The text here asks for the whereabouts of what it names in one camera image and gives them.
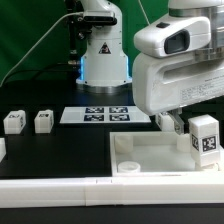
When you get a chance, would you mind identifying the white cable left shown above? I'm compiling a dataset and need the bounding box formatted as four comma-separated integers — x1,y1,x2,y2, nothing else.
0,11,85,88

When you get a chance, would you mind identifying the white marker base plate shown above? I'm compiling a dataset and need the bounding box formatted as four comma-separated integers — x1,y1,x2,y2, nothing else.
60,106,151,124

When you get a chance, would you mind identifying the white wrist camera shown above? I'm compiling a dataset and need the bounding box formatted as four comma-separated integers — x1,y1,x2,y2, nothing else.
134,14,211,58

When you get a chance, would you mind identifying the black cable left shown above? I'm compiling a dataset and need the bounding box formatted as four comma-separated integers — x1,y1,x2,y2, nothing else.
5,63,81,84

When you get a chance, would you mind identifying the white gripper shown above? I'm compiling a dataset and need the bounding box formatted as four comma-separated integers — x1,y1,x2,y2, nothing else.
132,53,224,134

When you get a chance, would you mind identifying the white square table top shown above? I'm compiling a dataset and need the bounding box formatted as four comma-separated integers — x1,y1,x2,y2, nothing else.
110,132,224,177

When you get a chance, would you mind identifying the white front fence bar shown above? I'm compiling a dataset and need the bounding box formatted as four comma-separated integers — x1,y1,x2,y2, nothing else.
0,173,224,208

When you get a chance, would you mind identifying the white fence bar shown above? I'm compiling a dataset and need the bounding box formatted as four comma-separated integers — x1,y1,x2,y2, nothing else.
0,173,224,208
0,138,6,163

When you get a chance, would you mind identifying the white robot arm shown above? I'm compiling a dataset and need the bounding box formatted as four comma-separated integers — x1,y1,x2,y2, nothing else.
71,0,224,133

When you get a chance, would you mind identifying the white left fence bar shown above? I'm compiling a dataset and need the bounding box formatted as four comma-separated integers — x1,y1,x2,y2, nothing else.
0,138,6,163

